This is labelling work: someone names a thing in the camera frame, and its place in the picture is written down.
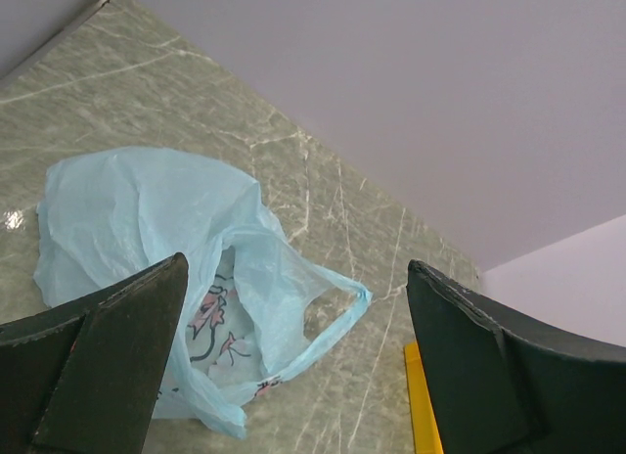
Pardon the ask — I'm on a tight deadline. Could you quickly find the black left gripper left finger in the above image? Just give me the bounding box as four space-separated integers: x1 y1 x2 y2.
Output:
1 252 188 453

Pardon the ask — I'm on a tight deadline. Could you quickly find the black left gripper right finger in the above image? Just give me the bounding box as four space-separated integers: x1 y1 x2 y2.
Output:
407 260 625 453

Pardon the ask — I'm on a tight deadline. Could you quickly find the light blue printed plastic bag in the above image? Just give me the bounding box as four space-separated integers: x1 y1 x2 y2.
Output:
33 147 372 438

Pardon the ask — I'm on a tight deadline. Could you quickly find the yellow plastic tray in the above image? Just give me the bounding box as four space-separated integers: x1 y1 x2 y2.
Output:
404 341 443 454

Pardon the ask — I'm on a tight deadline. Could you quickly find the aluminium right side rail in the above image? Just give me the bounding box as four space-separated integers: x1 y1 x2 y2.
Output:
1 0 111 87

